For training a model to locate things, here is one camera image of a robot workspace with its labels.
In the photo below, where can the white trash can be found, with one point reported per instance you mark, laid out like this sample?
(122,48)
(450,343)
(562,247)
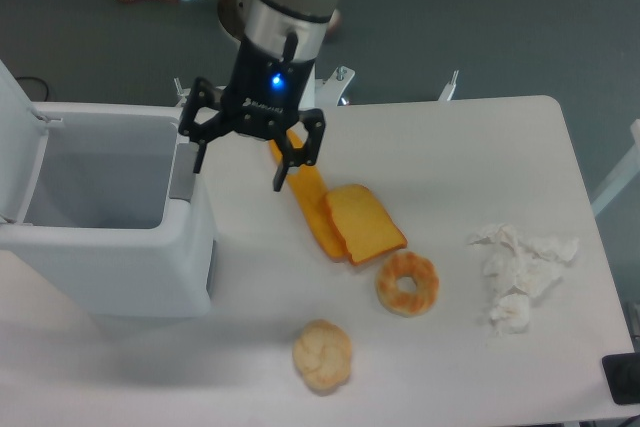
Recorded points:
(102,201)

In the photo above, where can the white frame bar right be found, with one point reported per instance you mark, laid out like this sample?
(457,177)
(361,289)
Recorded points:
(626,169)

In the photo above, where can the orange toast slice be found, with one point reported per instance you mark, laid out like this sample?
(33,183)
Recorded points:
(362,223)

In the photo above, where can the pale knotted bread roll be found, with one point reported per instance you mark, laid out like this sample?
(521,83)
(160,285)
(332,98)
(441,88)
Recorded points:
(322,355)

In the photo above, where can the white table frame bracket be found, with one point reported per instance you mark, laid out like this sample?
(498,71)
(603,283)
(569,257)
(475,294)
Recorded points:
(331,91)

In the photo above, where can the black device at edge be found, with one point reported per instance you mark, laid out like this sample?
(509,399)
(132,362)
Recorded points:
(622,375)

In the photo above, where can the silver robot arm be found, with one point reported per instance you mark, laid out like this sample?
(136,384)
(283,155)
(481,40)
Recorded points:
(280,42)

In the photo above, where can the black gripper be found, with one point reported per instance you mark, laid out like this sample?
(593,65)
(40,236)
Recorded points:
(265,97)

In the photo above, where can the crumpled white tissue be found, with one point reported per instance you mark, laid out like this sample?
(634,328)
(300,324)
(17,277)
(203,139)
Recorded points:
(520,270)

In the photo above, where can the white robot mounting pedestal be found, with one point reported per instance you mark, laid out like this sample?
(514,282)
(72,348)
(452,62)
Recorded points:
(308,97)

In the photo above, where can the long orange baguette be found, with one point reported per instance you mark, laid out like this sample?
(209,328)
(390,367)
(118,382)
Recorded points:
(309,190)

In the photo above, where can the ring-shaped bread donut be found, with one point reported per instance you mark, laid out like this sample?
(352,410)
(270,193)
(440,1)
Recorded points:
(407,284)

